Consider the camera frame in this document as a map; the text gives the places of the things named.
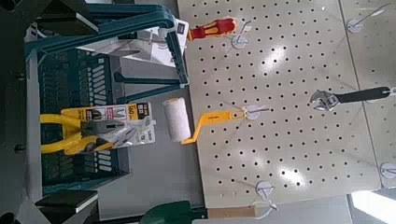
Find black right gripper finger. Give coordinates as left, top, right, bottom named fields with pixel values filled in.
left=36, top=0, right=99, bottom=36
left=34, top=189, right=100, bottom=224

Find blue scissors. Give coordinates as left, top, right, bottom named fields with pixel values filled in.
left=78, top=18, right=190, bottom=68

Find teal plastic crate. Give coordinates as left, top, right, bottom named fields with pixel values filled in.
left=24, top=3, right=191, bottom=197

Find yellow pliers on card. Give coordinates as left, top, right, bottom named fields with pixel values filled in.
left=40, top=102, right=157, bottom=156

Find grey partition panel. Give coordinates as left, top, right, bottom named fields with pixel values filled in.
left=96, top=55, right=206, bottom=219

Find red yellow screwdriver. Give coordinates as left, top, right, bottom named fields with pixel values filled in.
left=187, top=18, right=237, bottom=42

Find white pegboard hook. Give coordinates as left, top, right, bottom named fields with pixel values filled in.
left=250, top=181, right=279, bottom=220
left=346, top=3, right=393, bottom=35
left=231, top=20, right=253, bottom=50
left=379, top=162, right=396, bottom=180
left=242, top=105, right=271, bottom=121

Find beige perforated pegboard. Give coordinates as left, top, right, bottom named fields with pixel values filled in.
left=177, top=0, right=396, bottom=209

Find green trowel wooden handle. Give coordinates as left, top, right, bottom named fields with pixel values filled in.
left=139, top=200, right=258, bottom=224

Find yellow handled white paint roller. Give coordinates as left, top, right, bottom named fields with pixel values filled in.
left=162, top=96, right=248, bottom=146

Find black handled adjustable wrench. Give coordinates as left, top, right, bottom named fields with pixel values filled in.
left=309, top=86, right=392, bottom=112

